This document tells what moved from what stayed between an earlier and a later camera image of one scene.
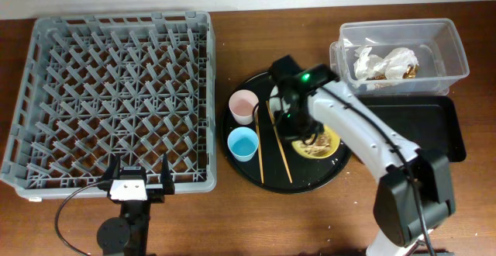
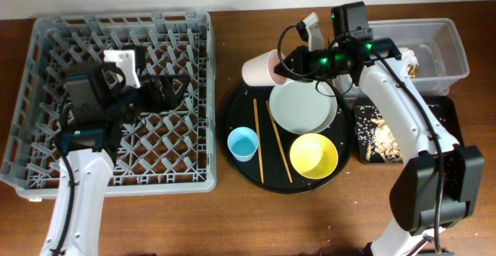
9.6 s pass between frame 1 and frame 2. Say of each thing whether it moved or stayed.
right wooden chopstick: stayed
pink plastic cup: moved
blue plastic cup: stayed
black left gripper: moved
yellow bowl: moved
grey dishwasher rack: stayed
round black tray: stayed
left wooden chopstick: stayed
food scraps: moved
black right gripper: moved
